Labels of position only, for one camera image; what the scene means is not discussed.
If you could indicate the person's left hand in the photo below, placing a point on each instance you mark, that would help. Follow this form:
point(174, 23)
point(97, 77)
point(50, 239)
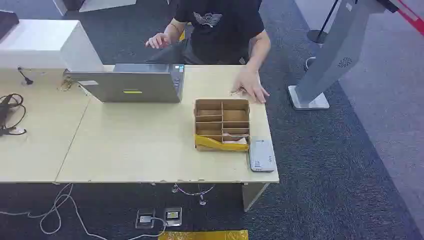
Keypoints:
point(250, 84)

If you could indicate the person's right hand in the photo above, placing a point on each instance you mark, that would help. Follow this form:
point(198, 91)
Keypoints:
point(159, 40)

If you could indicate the wooden divided card box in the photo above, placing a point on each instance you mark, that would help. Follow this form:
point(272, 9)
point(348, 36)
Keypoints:
point(221, 123)

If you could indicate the grey laptop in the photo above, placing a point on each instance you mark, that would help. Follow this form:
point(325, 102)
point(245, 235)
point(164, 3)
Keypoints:
point(132, 86)

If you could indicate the pale cards stack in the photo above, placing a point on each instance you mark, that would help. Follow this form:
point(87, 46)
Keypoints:
point(236, 139)

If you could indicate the person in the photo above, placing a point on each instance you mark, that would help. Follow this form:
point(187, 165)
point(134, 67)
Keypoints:
point(218, 36)

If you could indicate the white furniture base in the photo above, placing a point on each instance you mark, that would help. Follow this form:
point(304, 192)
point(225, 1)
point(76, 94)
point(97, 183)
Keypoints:
point(99, 4)

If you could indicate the grey flat card reader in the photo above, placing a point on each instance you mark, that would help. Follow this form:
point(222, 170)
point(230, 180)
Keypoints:
point(261, 155)

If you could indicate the grey kiosk stand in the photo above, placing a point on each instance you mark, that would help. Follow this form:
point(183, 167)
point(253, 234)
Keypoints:
point(338, 49)

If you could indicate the pale desk leg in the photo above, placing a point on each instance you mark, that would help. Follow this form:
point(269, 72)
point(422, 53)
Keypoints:
point(251, 195)

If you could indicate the white cabinet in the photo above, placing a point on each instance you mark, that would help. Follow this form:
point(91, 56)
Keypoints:
point(46, 44)

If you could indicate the floor socket yellow label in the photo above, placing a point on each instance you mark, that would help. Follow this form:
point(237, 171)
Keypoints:
point(173, 216)

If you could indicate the dark panel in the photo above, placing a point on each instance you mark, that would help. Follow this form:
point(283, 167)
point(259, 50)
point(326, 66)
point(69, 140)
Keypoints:
point(6, 21)

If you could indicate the yellow floor sheet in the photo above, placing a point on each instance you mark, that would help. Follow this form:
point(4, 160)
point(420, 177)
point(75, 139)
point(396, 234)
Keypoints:
point(205, 235)

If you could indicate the floor socket with plug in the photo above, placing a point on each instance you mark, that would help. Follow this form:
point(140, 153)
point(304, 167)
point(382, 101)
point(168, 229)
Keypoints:
point(145, 218)

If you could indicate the red barrier strip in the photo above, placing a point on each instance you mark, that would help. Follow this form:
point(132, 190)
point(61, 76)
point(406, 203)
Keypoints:
point(412, 16)

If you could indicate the black stanchion post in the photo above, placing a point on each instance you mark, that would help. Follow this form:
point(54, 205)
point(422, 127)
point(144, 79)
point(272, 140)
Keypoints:
point(317, 35)

